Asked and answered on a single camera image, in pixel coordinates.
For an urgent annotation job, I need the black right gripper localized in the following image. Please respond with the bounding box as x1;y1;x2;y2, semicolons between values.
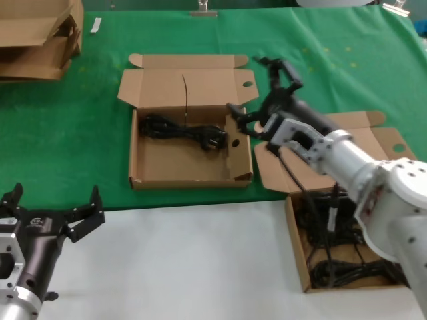
226;55;341;141

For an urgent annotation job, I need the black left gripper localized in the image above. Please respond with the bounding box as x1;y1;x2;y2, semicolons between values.
0;182;106;299

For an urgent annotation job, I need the black power cord with tie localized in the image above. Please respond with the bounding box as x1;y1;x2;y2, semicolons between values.
142;73;230;153

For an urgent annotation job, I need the open cardboard box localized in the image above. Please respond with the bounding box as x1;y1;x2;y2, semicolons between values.
252;110;418;294

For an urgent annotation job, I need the open cardboard box torn edge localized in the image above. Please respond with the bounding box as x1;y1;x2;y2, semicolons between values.
116;53;260;191

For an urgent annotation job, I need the stacked cardboard box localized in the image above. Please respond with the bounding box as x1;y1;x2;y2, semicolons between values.
0;28;83;83

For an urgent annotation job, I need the stacked cardboard box open lid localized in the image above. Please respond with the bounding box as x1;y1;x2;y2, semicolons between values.
0;0;84;49

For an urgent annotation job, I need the green table cloth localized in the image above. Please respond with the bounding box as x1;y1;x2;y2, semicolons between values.
0;5;427;211

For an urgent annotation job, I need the metal table clamp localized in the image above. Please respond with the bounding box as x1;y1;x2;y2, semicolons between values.
382;0;410;17
189;0;218;18

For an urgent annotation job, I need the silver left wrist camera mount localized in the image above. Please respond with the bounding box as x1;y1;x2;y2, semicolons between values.
0;218;27;291

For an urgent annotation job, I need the black cable with metal connector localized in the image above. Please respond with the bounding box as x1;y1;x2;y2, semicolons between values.
275;146;341;287

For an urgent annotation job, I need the bundled black power cord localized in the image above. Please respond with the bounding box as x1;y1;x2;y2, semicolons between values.
295;189;364;247
309;260;410;288

